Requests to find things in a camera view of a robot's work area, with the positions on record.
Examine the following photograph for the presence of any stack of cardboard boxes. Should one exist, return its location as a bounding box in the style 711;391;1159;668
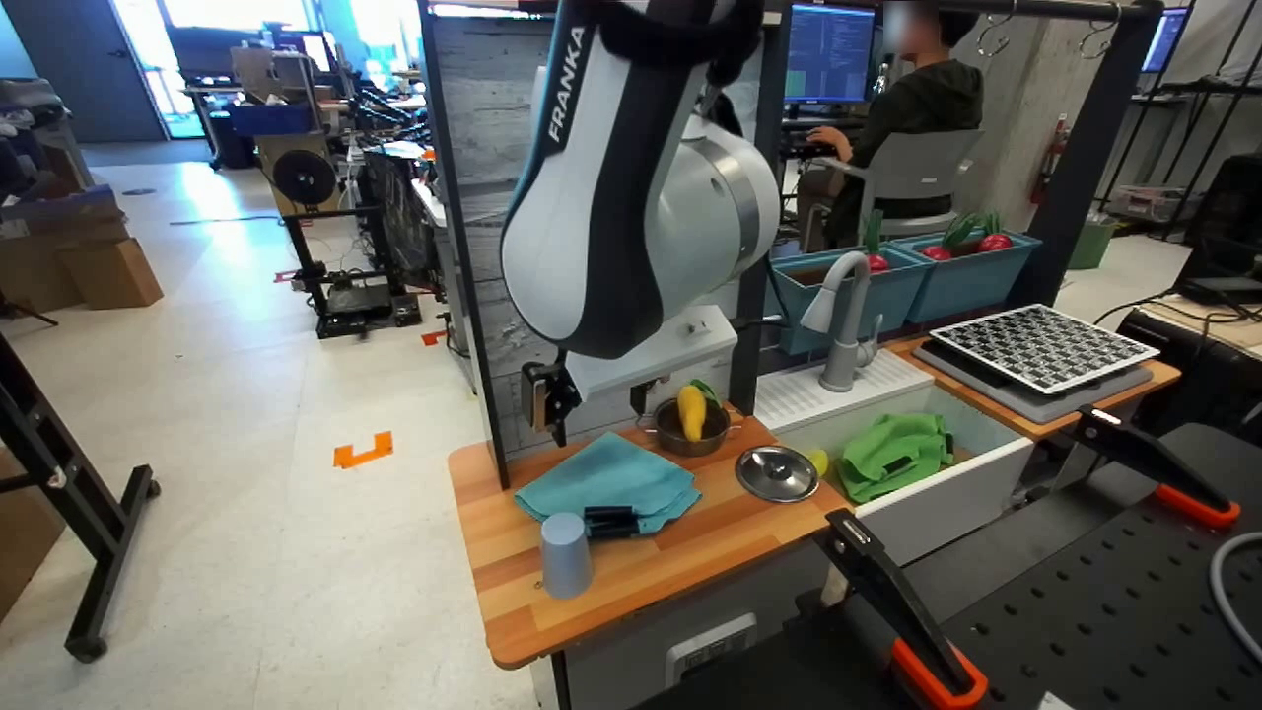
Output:
0;188;171;317

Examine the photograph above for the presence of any pale blue plastic cup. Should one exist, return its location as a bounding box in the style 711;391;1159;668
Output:
536;511;594;603

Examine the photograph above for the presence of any blue towel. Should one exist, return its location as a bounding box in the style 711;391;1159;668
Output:
511;432;706;545

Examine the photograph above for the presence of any black round fan on stand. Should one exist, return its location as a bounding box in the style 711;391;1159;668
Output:
254;132;426;345

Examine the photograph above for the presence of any computer monitor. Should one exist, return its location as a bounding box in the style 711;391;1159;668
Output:
779;0;879;113

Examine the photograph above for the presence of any yellow toy corn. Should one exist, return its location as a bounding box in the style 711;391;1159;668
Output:
672;379;720;445

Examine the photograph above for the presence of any teal planter box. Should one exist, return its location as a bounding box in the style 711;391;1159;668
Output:
903;233;1048;333
765;241;931;362

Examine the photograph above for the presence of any grey wood pattern backboard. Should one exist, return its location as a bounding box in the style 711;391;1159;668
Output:
420;3;585;488

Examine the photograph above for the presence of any black white calibration board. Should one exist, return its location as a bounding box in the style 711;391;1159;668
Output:
923;300;1162;404

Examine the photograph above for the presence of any grey cable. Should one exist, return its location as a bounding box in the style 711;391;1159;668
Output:
1201;528;1262;633

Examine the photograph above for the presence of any black frame post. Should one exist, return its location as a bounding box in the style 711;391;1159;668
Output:
1023;0;1168;307
727;25;794;420

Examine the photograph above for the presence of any black metal floor stand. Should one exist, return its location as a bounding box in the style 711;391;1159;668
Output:
0;333;165;668

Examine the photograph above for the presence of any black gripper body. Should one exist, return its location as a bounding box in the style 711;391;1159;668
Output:
522;353;585;451

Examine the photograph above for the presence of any metal bowl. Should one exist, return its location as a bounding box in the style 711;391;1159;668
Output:
728;442;824;511

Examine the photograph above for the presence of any grey toy faucet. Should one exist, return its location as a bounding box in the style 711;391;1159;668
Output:
795;250;887;395

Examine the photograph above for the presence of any green towel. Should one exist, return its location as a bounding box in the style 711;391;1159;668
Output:
833;412;958;507

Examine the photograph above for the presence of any black orange bar clamp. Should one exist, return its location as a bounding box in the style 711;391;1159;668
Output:
1042;408;1247;538
816;511;998;710

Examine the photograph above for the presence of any grey office chair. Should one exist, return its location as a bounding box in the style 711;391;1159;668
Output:
819;128;984;250

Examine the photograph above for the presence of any red toy radish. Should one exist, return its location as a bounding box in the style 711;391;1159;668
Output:
923;211;1016;263
839;213;899;279

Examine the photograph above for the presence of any white toy sink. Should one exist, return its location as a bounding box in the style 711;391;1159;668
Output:
752;349;1042;567

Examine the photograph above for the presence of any black perforated base board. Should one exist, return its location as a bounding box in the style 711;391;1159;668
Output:
643;420;1262;710

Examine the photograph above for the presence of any black office chair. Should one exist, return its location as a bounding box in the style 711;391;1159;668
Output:
1174;152;1262;307

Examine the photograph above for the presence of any dark small bowl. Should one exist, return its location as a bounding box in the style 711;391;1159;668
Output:
649;391;732;462

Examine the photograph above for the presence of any seated person dark jacket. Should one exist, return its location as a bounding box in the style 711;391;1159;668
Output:
802;3;991;220

